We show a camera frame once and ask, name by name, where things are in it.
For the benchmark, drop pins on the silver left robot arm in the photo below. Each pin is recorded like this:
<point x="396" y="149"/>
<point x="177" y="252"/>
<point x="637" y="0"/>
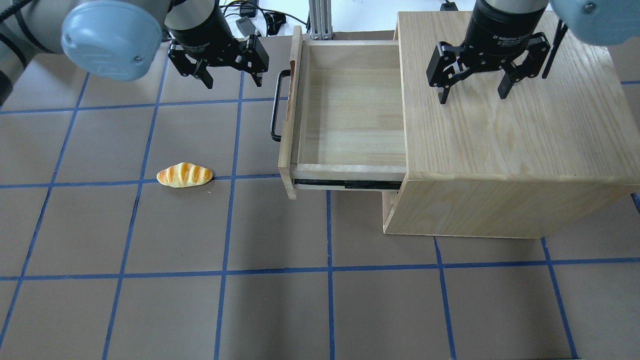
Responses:
<point x="118" y="39"/>

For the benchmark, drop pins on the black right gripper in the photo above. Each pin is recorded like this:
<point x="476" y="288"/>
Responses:
<point x="495" y="27"/>

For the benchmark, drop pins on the wooden drawer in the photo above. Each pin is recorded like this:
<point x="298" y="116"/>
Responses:
<point x="343" y="129"/>

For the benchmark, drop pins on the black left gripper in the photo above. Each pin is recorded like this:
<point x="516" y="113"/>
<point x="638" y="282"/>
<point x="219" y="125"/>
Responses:
<point x="200" y="27"/>

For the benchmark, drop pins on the toy bread roll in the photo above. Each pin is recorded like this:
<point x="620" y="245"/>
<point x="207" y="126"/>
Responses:
<point x="184" y="175"/>

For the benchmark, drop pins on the aluminium frame post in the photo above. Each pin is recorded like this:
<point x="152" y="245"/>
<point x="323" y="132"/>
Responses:
<point x="320" y="20"/>

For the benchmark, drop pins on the wooden drawer cabinet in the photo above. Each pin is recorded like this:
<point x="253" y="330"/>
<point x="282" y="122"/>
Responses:
<point x="553" y="151"/>

